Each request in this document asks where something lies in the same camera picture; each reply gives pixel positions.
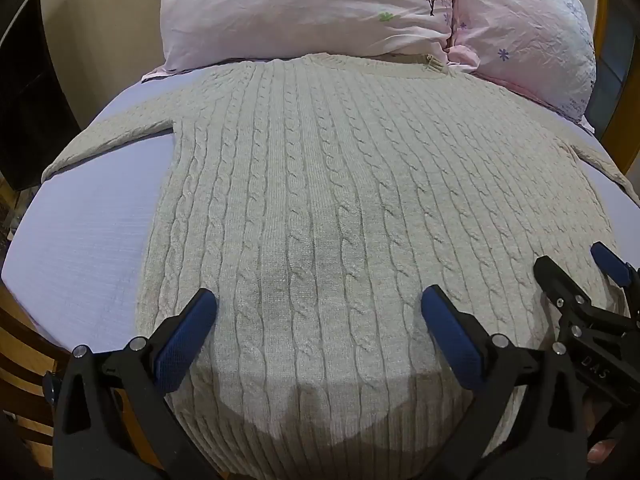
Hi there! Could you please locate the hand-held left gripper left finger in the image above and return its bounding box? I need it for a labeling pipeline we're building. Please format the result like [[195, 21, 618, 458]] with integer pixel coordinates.
[[49, 287, 236, 480]]

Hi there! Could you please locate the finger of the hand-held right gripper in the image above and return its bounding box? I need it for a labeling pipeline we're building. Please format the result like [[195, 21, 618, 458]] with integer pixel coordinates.
[[532, 255, 628, 333], [590, 242, 640, 317]]

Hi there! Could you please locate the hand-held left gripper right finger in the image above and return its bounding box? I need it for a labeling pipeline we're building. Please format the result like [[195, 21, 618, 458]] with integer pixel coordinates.
[[420, 285, 588, 480]]

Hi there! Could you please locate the cream cable knit sweater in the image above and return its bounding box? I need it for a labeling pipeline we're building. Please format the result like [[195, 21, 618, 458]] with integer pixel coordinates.
[[41, 52, 633, 480]]

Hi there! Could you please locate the person's right hand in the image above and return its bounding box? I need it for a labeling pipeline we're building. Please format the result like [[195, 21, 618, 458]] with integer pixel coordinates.
[[584, 395, 626, 467]]

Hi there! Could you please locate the wooden headboard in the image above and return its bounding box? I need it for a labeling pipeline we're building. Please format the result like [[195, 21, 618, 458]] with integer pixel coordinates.
[[552, 0, 640, 181]]

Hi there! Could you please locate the pink floral pillow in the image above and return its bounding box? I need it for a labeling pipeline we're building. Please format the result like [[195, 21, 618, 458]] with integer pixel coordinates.
[[446, 0, 599, 135], [141, 0, 458, 84]]

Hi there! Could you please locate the wooden bed frame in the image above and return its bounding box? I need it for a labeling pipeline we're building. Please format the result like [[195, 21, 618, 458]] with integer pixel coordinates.
[[0, 277, 168, 480]]

